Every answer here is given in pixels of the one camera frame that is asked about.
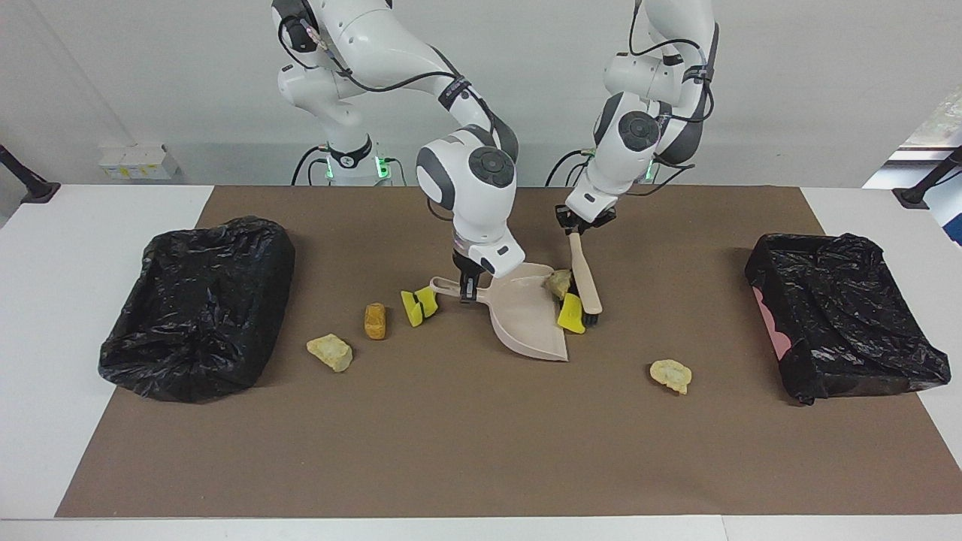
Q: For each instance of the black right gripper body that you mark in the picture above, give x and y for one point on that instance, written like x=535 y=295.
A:
x=470 y=267

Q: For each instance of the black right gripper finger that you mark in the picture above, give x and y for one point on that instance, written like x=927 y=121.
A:
x=470 y=291

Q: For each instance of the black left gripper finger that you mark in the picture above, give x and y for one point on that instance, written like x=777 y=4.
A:
x=605 y=220
x=569 y=228

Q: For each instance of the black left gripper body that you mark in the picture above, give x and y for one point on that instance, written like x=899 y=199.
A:
x=586 y=222

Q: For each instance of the beige hand brush black bristles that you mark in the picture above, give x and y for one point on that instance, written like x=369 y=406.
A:
x=586 y=278

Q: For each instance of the yellow green scouring sponge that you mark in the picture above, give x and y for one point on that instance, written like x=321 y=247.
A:
x=419 y=304

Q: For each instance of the pale beige sponge chunk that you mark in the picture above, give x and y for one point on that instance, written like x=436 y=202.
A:
x=331 y=353
x=558 y=284
x=671 y=375

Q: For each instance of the beige plastic dustpan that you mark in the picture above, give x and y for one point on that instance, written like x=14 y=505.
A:
x=526 y=323

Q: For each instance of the bright yellow sponge chunk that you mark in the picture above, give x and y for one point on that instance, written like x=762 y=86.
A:
x=571 y=315

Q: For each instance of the brown orange sponge chunk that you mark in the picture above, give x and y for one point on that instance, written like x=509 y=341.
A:
x=375 y=321

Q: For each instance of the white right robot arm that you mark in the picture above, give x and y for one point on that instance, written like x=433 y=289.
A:
x=473 y=188

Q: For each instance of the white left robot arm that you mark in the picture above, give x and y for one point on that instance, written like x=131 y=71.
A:
x=639 y=135

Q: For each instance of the pink bin with black bag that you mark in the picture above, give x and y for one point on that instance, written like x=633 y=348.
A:
x=849 y=338

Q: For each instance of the brown table mat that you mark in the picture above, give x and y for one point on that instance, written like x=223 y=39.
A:
x=451 y=466

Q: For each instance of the black camera stand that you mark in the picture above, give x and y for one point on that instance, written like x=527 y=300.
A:
x=30 y=184
x=924 y=188

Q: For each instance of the white wall socket box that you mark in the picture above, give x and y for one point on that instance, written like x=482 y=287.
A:
x=135 y=161

